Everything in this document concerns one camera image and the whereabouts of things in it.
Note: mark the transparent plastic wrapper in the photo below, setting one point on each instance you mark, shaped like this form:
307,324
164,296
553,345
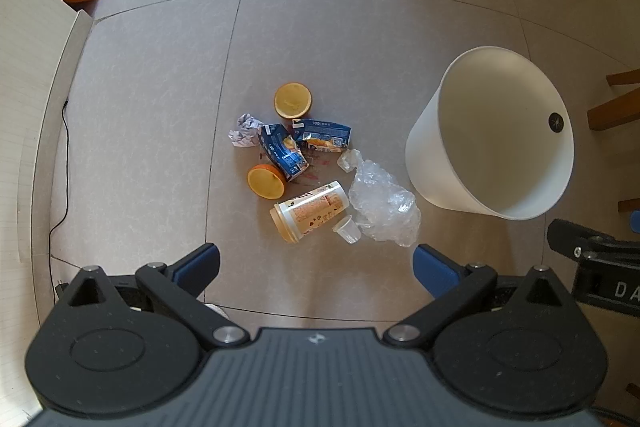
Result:
317,169

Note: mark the large clear plastic bag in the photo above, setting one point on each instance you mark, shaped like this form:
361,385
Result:
382,202

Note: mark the crushed tall blue juice carton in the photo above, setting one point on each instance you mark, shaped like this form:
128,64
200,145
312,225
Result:
280,154

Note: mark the hollow orange peel half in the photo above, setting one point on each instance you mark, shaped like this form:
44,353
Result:
292,101

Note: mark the wooden chair leg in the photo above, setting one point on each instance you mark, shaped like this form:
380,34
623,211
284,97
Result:
612,112

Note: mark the juicy orange half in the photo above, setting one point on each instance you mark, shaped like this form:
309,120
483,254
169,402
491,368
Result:
265,181

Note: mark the small clear plastic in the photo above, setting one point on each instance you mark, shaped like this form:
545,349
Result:
348,159

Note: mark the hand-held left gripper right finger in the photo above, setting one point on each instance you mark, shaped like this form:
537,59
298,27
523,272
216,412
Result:
432,269

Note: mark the beige printed paper cup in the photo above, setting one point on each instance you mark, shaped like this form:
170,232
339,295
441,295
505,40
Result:
307,212

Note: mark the white plastic trash bin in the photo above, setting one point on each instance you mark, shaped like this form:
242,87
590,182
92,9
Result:
435,147

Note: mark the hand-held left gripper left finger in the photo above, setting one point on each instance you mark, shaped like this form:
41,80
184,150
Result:
197,264

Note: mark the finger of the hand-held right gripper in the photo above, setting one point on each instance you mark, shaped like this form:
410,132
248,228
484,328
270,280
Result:
565,237

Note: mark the wide blue juice carton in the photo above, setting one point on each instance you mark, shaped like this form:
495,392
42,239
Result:
325,134

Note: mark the small clear plastic cup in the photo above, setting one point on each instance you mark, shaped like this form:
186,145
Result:
347,231

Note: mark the white paper ball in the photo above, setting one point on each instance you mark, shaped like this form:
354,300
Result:
245,132

